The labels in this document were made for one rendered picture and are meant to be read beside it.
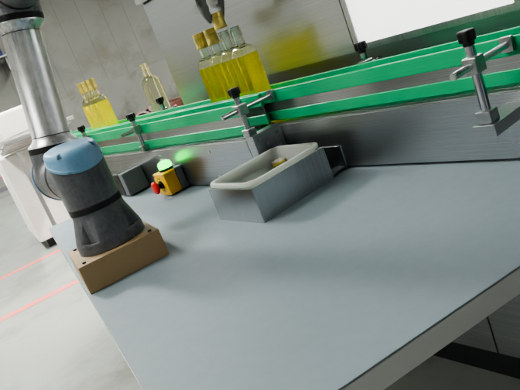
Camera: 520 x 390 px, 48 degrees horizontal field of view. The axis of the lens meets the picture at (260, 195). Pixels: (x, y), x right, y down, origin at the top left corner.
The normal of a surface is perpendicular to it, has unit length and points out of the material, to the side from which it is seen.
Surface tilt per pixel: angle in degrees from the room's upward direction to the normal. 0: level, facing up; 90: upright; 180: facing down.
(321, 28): 90
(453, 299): 0
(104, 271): 90
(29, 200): 90
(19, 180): 90
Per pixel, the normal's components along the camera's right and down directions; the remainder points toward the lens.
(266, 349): -0.35, -0.90
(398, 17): -0.72, 0.44
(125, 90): 0.42, 0.11
